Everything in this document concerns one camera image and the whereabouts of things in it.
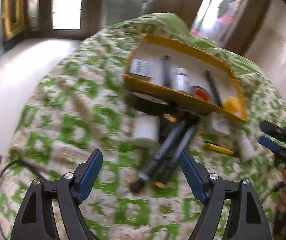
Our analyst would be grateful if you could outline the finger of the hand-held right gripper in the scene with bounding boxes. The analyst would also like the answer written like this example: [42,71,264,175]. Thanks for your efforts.
[258,136,283,153]
[260,119,286,137]

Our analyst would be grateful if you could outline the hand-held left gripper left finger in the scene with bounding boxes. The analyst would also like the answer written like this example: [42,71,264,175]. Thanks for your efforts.
[9,149,103,240]

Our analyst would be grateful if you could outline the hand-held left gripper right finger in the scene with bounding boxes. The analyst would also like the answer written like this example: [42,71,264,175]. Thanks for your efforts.
[179,151,275,240]

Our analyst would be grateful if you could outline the small white bottle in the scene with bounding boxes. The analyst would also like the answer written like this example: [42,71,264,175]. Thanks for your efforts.
[238,134,256,162]

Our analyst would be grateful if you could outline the black tool with yellow band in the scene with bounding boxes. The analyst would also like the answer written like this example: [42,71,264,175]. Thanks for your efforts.
[155,126,198,188]

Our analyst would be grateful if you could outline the yellow pen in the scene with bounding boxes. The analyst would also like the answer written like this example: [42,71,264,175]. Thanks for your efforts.
[205,142,235,155]

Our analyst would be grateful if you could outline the dark grey cylindrical tool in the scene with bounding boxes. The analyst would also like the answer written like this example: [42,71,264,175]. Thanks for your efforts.
[130,120,191,193]

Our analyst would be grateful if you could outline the yellow cylinder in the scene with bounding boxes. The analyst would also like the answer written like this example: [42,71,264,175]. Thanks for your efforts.
[222,96,242,113]

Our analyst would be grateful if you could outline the white charger adapter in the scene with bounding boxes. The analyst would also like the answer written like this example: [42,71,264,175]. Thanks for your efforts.
[207,112,232,137]

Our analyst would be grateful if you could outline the white plastic bottle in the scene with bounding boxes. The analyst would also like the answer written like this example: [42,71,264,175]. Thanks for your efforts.
[133,114,160,148]

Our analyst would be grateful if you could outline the black pen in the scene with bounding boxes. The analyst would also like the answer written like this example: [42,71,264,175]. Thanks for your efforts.
[205,70,222,107]
[162,55,172,88]

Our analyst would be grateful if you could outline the red round tin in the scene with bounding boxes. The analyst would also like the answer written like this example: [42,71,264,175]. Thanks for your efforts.
[189,85,212,103]

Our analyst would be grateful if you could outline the black tray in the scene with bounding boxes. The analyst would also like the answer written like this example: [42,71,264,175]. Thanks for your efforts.
[130,92,201,140]

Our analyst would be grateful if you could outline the yellow-edged cardboard box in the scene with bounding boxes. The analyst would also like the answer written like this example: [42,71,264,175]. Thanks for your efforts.
[123,33,248,124]

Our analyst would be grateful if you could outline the labelled white bottle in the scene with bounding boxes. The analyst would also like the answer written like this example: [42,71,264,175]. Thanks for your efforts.
[175,67,189,93]

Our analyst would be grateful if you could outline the small white labelled box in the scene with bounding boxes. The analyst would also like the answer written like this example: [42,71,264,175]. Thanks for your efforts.
[129,59,152,77]

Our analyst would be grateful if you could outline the person's right hand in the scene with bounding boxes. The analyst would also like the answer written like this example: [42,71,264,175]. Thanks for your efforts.
[277,169,286,213]

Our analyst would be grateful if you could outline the green printed blanket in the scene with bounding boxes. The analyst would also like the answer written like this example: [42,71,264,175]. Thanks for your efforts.
[0,12,286,240]

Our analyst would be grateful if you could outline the wooden patterned-glass doors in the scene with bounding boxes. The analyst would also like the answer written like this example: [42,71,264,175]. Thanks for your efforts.
[25,0,273,55]

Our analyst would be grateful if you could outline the yellow-framed wooden doors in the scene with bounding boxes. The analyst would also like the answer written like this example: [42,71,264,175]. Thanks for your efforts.
[1,0,28,40]

